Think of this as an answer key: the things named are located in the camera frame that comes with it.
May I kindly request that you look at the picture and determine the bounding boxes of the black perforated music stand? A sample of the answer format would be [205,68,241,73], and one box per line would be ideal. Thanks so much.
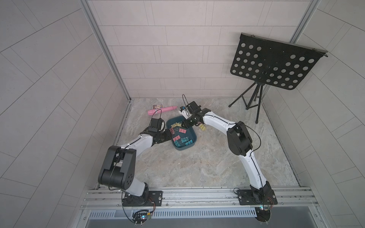
[230,33,327,110]

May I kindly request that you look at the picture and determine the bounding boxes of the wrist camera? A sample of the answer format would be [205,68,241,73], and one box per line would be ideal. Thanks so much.
[179,101,202,119]
[147,118,165,133]

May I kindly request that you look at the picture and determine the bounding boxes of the aluminium rail frame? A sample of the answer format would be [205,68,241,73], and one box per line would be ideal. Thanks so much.
[80,187,318,210]

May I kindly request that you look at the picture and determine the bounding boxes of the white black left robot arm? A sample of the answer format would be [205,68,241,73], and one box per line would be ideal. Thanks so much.
[98,130,171,198]

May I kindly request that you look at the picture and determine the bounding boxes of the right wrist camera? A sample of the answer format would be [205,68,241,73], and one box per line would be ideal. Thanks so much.
[179,101,202,119]

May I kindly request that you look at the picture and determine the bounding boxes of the teal plastic storage box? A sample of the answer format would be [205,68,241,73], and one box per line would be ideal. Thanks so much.
[166,116,197,151]

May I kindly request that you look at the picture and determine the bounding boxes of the yellow binder clip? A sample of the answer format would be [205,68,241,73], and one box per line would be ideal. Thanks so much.
[199,123,206,131]

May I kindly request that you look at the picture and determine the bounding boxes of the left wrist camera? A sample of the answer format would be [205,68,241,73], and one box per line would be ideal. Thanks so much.
[147,118,165,133]

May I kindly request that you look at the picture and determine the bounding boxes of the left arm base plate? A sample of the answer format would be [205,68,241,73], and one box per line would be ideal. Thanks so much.
[122,191,163,207]

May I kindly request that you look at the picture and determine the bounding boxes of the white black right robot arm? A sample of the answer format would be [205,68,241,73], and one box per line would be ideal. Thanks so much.
[179,107,271,193]

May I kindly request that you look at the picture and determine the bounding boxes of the colourful printed card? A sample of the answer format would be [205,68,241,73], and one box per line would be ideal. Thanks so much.
[153,104,164,109]

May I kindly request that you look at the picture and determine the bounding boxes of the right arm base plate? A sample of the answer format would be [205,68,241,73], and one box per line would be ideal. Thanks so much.
[233,185,278,206]

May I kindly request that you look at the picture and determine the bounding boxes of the pink plastic tube case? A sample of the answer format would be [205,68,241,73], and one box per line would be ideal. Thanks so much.
[147,106,177,116]

